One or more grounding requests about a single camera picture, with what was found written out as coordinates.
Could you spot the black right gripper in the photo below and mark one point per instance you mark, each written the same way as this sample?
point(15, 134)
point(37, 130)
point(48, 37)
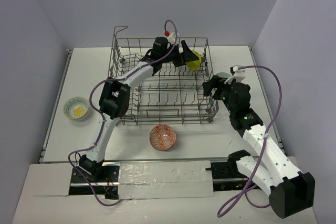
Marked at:
point(217, 82)

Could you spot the white taped cover panel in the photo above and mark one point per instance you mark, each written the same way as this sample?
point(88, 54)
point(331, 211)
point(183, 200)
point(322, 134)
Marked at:
point(157, 180)

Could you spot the teal patterned bowl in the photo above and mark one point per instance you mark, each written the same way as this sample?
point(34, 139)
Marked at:
point(223, 75)

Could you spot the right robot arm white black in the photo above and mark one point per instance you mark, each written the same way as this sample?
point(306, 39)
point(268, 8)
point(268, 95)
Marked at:
point(288, 189)

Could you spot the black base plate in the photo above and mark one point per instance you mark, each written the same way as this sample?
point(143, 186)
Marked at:
point(224, 179)
point(104, 182)

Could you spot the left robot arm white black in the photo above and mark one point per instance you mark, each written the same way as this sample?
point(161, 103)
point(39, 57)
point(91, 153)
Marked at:
point(115, 96)

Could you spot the orange geometric patterned bowl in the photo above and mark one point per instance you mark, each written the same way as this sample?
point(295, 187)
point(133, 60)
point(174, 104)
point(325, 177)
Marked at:
point(162, 137)

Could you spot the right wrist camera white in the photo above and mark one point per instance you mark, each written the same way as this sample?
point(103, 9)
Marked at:
point(238, 74)

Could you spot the grey wire dish rack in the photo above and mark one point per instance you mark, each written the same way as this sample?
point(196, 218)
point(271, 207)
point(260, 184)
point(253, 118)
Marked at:
point(174, 95)

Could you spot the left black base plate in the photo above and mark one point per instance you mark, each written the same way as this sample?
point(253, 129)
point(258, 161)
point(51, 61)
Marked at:
point(104, 182)

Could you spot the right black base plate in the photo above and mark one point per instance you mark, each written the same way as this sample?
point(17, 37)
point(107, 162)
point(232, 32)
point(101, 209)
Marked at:
point(224, 179)

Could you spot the white bowl yellow flower pattern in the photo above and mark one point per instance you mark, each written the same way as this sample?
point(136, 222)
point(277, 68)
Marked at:
point(76, 108)

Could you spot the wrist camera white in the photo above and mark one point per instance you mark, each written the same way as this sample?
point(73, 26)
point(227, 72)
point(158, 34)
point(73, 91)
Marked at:
point(238, 74)
point(171, 37)

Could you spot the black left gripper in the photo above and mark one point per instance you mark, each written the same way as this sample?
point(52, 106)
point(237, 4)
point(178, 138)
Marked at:
point(182, 54)

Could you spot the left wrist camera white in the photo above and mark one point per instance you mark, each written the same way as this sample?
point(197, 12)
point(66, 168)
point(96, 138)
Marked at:
point(171, 37)

